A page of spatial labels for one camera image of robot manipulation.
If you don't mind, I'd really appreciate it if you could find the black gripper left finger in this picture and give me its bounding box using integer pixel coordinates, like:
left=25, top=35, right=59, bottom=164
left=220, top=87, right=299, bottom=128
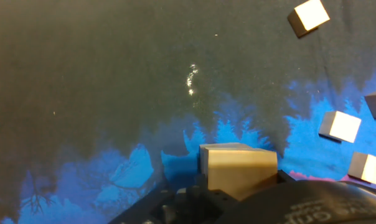
left=108, top=182, right=239, bottom=224

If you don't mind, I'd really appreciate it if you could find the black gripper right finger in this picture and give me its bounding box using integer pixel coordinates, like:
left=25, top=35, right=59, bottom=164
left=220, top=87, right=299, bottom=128
left=277, top=169, right=376, bottom=200

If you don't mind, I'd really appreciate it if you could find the blue landscape print mat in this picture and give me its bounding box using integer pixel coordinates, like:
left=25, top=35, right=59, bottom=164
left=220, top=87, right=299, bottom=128
left=0, top=0, right=376, bottom=224

